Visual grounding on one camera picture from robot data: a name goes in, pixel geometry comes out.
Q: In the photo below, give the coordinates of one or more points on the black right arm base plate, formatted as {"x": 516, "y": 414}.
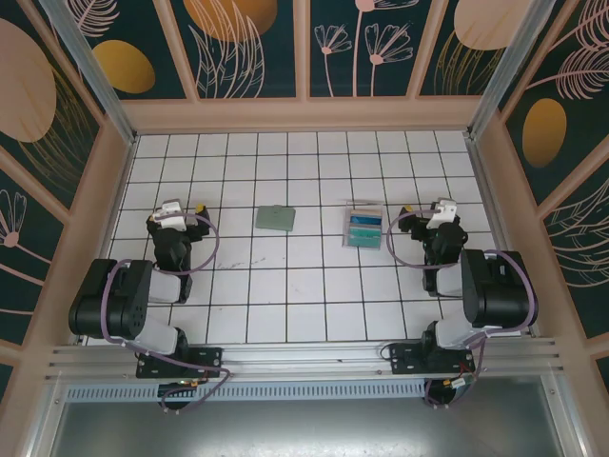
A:
{"x": 404, "y": 359}

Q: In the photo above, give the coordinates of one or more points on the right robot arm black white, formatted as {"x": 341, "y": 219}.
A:
{"x": 495, "y": 290}

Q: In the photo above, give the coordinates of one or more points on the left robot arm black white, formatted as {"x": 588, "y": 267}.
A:
{"x": 119, "y": 300}

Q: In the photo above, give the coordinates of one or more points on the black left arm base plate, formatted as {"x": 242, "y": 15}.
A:
{"x": 204, "y": 359}

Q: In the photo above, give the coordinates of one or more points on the aluminium rail frame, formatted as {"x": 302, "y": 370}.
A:
{"x": 304, "y": 359}

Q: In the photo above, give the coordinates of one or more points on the white ridged insert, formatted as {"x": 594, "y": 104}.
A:
{"x": 364, "y": 233}

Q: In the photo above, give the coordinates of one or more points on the grey metal panel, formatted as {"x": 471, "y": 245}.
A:
{"x": 304, "y": 428}

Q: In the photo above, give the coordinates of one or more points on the aluminium corner post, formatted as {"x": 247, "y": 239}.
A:
{"x": 95, "y": 76}
{"x": 504, "y": 71}

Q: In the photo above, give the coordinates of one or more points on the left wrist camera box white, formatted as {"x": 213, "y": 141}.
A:
{"x": 171, "y": 214}

